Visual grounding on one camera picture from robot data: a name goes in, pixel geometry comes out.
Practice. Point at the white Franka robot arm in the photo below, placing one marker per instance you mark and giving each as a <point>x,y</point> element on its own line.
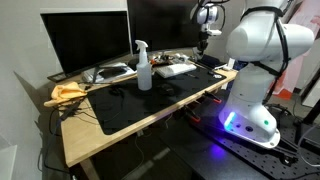
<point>253,100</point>

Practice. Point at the black computer mouse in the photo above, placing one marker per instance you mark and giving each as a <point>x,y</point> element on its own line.
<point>165,89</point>

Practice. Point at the black orange clamp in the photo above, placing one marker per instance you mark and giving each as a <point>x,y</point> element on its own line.
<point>192,114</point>
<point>213,96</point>

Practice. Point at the red snack packet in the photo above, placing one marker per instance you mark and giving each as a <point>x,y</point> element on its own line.
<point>156,61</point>

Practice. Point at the black desk mat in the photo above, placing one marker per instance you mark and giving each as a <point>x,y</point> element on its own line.
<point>133,106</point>

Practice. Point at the small dark metal tool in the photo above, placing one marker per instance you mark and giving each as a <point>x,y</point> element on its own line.
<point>210,71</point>

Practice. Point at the round black pad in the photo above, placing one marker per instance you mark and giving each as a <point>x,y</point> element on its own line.
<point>133,63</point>

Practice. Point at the large white-framed monitor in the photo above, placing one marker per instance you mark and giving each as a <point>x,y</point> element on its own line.
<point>86,40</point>

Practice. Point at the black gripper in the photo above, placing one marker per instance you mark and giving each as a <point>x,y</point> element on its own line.
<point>203,40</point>

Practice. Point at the translucent white spray bottle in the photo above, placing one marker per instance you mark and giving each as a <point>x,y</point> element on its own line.
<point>144,75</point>

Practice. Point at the black tripod stand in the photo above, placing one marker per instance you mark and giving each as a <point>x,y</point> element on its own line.
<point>311,113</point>

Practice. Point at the white computer keyboard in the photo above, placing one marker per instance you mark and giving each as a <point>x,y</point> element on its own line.
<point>175,69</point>

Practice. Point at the white round object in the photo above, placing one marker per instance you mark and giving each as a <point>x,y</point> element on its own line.
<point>180,56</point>

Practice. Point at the black perforated breadboard table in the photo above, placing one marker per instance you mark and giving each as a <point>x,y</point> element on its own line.
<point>233,160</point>

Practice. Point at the white charger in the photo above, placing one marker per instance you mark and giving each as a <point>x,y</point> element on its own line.
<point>227,68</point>

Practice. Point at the black-framed monitor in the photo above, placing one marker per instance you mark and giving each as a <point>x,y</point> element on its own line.
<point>160,23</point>

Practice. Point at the orange cloth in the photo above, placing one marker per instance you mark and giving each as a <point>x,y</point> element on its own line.
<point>65,91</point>

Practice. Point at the red white banner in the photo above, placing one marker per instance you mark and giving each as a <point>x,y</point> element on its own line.
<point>301,40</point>

